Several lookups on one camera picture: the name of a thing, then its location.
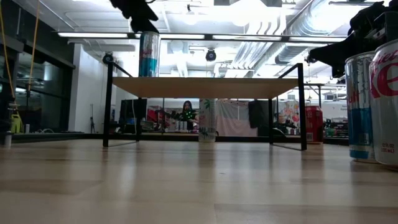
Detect black cloth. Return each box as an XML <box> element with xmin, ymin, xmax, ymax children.
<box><xmin>248</xmin><ymin>100</ymin><xmax>270</xmax><ymax>129</ymax></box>

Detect thin black tripod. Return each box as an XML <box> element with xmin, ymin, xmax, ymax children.
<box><xmin>89</xmin><ymin>104</ymin><xmax>96</xmax><ymax>134</ymax></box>

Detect person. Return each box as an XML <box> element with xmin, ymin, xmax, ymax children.
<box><xmin>182</xmin><ymin>100</ymin><xmax>200</xmax><ymax>133</ymax></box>

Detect LED light bar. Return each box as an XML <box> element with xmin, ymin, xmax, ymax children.
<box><xmin>52</xmin><ymin>30</ymin><xmax>348</xmax><ymax>44</ymax></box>

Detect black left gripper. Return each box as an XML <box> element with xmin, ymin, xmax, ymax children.
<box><xmin>108</xmin><ymin>0</ymin><xmax>160</xmax><ymax>34</ymax></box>

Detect yellow jug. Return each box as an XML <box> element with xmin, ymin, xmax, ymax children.
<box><xmin>9</xmin><ymin>112</ymin><xmax>24</xmax><ymax>134</ymax></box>

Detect floral printed cloth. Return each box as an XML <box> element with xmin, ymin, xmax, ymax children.
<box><xmin>277</xmin><ymin>100</ymin><xmax>301</xmax><ymax>135</ymax></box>

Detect black computer monitor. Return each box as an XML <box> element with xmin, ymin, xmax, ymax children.
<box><xmin>119</xmin><ymin>98</ymin><xmax>148</xmax><ymax>125</ymax></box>

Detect white floral Celsius can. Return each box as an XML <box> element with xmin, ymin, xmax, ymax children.
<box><xmin>198</xmin><ymin>98</ymin><xmax>218</xmax><ymax>143</ymax></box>

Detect blue silver Red Bull can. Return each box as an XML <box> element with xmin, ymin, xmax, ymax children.
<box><xmin>344</xmin><ymin>50</ymin><xmax>379</xmax><ymax>164</ymax></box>
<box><xmin>138</xmin><ymin>30</ymin><xmax>161</xmax><ymax>78</ymax></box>

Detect silver Diet Coke can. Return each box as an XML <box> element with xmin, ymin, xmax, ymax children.
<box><xmin>369</xmin><ymin>39</ymin><xmax>398</xmax><ymax>166</ymax></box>

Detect pink white cloth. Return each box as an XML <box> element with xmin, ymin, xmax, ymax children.
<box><xmin>216</xmin><ymin>99</ymin><xmax>259</xmax><ymax>137</ymax></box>

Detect yellow cable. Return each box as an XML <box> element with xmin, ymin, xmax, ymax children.
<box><xmin>0</xmin><ymin>0</ymin><xmax>16</xmax><ymax>103</ymax></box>
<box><xmin>27</xmin><ymin>0</ymin><xmax>41</xmax><ymax>93</ymax></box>

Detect black aluminium table frame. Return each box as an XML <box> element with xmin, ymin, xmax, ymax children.
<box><xmin>12</xmin><ymin>133</ymin><xmax>351</xmax><ymax>146</ymax></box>

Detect silver ventilation duct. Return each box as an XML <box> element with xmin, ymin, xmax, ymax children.
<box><xmin>275</xmin><ymin>0</ymin><xmax>352</xmax><ymax>66</ymax></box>

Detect wooden shelf black metal legs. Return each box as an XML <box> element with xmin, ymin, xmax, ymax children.
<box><xmin>102</xmin><ymin>61</ymin><xmax>308</xmax><ymax>152</ymax></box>

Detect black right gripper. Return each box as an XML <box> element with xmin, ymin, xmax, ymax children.
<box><xmin>307</xmin><ymin>18</ymin><xmax>398</xmax><ymax>78</ymax></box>

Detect black background table frame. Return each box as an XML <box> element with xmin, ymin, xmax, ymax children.
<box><xmin>303</xmin><ymin>82</ymin><xmax>348</xmax><ymax>108</ymax></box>

